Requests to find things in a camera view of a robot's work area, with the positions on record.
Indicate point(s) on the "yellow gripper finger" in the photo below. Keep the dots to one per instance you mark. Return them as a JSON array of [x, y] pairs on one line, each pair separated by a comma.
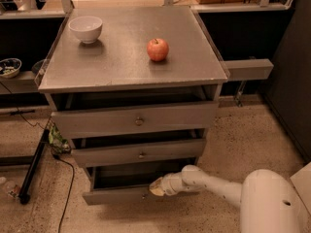
[[156, 189]]

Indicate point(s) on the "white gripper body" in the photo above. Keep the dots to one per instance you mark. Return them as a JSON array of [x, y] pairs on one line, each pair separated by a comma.
[[168, 186]]

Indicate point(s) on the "grey drawer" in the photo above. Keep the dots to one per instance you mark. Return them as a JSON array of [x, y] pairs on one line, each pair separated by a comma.
[[129, 183], [136, 153], [134, 120]]

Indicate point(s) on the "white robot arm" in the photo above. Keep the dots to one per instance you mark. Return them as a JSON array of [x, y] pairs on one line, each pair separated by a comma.
[[267, 202]]

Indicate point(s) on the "grey drawer cabinet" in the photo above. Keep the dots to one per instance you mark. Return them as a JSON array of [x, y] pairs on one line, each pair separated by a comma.
[[116, 71]]

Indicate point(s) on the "green snack bag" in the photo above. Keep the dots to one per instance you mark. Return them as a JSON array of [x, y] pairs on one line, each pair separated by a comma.
[[57, 142]]

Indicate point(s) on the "white floor panel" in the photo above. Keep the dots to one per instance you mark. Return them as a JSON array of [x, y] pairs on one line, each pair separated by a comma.
[[302, 183]]

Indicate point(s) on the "grey side shelf block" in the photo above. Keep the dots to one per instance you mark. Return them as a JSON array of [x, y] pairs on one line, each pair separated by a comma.
[[249, 69]]

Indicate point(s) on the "black tripod leg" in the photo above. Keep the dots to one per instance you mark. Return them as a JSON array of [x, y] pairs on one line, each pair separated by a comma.
[[23, 196]]

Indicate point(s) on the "red apple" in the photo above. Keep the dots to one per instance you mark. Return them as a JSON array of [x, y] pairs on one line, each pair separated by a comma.
[[157, 49]]

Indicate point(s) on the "clear plastic bottle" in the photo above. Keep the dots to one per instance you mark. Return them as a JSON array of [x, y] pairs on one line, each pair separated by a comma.
[[9, 187]]

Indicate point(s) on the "grey left shelf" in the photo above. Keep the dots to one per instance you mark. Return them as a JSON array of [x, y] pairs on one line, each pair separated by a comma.
[[22, 83]]

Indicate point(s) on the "white ceramic bowl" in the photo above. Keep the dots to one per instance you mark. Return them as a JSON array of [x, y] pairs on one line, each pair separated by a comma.
[[86, 29]]

